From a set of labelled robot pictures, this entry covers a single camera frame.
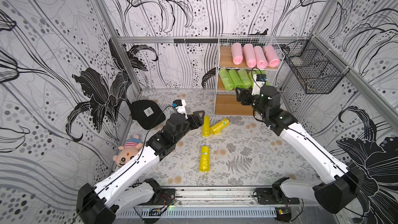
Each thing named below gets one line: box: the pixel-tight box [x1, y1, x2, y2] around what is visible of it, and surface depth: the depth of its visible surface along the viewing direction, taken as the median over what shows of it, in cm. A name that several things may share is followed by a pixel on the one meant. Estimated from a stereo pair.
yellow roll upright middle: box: [202, 116, 211, 137], surface depth 95 cm
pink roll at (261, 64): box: [253, 45, 268, 70], surface depth 73 cm
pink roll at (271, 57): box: [263, 44, 280, 68], surface depth 74 cm
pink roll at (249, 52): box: [242, 43, 257, 69], surface depth 74 cm
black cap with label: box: [125, 98, 166, 130], surface depth 102 cm
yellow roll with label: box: [209, 118, 231, 136], surface depth 96 cm
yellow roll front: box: [199, 146, 210, 173], surface depth 83 cm
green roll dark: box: [228, 68, 245, 89], surface depth 89 cm
